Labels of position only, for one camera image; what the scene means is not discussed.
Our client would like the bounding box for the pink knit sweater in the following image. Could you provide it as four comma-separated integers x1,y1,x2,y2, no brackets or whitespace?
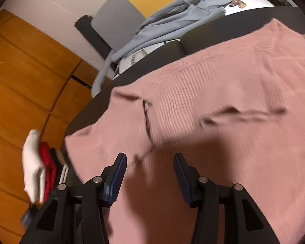
65,19,305,243

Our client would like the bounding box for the light grey folded garment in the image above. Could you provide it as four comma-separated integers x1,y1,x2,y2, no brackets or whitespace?
56,150,69,184

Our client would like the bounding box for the black folded garment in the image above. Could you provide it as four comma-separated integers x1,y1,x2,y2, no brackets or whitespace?
49,148,63,186

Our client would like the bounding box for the red folded garment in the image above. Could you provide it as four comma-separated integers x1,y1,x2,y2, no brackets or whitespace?
39,142,57,202

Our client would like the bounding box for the light blue grey hoodie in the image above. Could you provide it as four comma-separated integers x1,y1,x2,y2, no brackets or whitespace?
111,0,233,63

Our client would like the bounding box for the grey yellow blue chair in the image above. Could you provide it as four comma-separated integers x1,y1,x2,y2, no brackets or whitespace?
89,0,298,99

